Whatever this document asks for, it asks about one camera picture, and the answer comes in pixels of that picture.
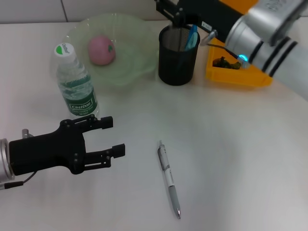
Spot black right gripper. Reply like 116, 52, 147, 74
155, 0, 244, 44

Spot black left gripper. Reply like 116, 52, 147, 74
9, 115, 126, 176

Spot blue scissors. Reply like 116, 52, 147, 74
177, 24, 199, 70

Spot clear green-label water bottle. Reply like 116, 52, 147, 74
53, 42, 100, 117

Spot green plastic wrapper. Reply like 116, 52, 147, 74
212, 56, 242, 70

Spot black mesh pen holder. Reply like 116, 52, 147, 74
158, 24, 201, 86

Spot green glass fruit plate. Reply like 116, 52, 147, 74
50, 13, 157, 91

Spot grey white ballpoint pen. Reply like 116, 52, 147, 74
156, 140, 182, 219

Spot pink peach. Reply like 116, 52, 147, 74
87, 35, 116, 66

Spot yellow plastic bin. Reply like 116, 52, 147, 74
205, 0, 274, 88

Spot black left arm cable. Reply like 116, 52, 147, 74
0, 171, 37, 191

